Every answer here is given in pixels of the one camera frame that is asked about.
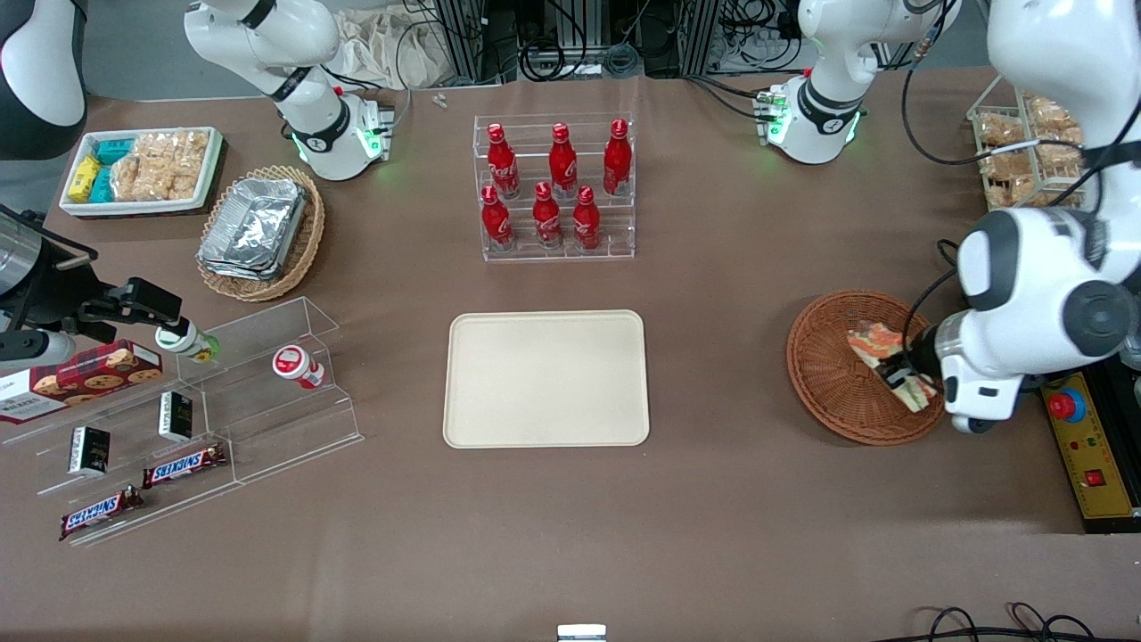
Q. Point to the clear acrylic bottle rack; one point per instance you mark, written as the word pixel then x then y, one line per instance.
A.
pixel 615 241

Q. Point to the red cola bottle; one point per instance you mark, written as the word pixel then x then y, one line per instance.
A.
pixel 617 160
pixel 546 218
pixel 586 223
pixel 503 168
pixel 562 165
pixel 496 223

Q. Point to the brown snickers bar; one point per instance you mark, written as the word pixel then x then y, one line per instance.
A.
pixel 183 466
pixel 98 513

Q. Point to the aluminium foil tray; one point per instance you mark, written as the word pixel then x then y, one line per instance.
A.
pixel 232 270
pixel 258 218

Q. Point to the oval tan wicker basket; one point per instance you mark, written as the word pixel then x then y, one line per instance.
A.
pixel 307 236

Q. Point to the cream plastic tray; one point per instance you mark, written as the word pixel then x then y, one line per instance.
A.
pixel 545 379

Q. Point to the teal snack packet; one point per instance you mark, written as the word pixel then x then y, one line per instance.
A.
pixel 114 150
pixel 102 185

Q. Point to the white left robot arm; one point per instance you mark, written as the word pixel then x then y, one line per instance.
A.
pixel 1052 276

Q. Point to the triangular sandwich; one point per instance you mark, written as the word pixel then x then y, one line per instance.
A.
pixel 874 341

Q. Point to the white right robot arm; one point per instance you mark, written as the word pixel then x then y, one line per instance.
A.
pixel 321 116

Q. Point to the yellow emergency stop control box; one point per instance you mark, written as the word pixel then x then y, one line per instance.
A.
pixel 1092 455

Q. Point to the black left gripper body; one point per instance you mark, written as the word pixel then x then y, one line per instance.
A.
pixel 923 347

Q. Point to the red tartan cookie box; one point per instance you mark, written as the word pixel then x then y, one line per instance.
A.
pixel 89 374

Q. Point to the small black box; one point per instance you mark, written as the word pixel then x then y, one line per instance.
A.
pixel 176 416
pixel 89 450

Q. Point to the beige cloth bag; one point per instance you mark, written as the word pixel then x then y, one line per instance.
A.
pixel 388 49

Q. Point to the white bottle with green cap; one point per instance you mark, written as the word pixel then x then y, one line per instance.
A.
pixel 183 341

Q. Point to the aluminium frame post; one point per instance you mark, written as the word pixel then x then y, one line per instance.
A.
pixel 462 40
pixel 706 36

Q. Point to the clear bag of rice crackers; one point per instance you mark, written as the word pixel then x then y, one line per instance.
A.
pixel 174 150
pixel 147 183

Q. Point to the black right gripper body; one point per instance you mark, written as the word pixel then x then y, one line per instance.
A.
pixel 55 292

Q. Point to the clear acrylic stepped shelf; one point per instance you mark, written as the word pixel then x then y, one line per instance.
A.
pixel 267 428

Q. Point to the small bottle with red lid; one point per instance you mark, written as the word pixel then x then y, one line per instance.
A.
pixel 294 364

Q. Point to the yellow snack packet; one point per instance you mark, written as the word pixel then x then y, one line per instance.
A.
pixel 85 178

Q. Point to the round brown wicker basket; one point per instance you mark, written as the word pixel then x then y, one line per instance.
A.
pixel 824 392

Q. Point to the white rectangular snack tray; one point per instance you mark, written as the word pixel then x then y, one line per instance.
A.
pixel 143 208

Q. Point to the clear pack of fried snacks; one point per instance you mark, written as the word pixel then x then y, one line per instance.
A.
pixel 1052 114
pixel 1012 194
pixel 1003 167
pixel 1000 131

